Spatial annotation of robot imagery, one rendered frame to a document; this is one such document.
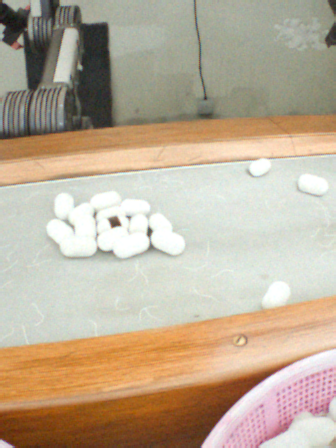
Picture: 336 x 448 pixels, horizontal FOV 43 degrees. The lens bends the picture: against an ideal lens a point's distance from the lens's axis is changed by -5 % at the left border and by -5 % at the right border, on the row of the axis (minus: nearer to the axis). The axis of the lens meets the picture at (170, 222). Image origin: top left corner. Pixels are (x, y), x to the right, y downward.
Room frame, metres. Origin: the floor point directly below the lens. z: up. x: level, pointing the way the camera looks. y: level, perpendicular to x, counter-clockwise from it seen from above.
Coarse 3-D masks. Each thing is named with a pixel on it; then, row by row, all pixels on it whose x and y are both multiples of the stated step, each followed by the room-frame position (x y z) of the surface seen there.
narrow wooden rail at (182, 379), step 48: (144, 336) 0.21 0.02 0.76; (192, 336) 0.21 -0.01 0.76; (240, 336) 0.21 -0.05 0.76; (288, 336) 0.21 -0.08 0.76; (0, 384) 0.17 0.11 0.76; (48, 384) 0.17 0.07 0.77; (96, 384) 0.17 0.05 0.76; (144, 384) 0.17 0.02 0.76; (192, 384) 0.17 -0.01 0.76; (240, 384) 0.18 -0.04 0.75; (0, 432) 0.15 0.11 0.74; (48, 432) 0.15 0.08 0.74; (96, 432) 0.16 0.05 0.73; (144, 432) 0.17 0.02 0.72; (192, 432) 0.17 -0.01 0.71
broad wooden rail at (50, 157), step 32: (128, 128) 0.62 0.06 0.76; (160, 128) 0.62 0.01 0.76; (192, 128) 0.62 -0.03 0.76; (224, 128) 0.62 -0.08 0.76; (256, 128) 0.62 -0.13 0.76; (288, 128) 0.63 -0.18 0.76; (320, 128) 0.63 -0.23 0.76; (0, 160) 0.52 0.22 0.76; (32, 160) 0.52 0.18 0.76; (64, 160) 0.52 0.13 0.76; (96, 160) 0.53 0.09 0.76; (128, 160) 0.53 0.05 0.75; (160, 160) 0.54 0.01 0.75; (192, 160) 0.55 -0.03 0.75; (224, 160) 0.55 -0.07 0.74; (256, 160) 0.56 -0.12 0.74
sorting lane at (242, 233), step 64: (0, 192) 0.47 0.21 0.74; (64, 192) 0.47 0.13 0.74; (128, 192) 0.47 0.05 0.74; (192, 192) 0.47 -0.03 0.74; (256, 192) 0.47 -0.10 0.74; (0, 256) 0.34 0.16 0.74; (64, 256) 0.34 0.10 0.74; (192, 256) 0.34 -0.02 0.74; (256, 256) 0.34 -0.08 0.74; (320, 256) 0.33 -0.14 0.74; (0, 320) 0.25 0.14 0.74; (64, 320) 0.25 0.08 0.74; (128, 320) 0.25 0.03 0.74; (192, 320) 0.25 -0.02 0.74
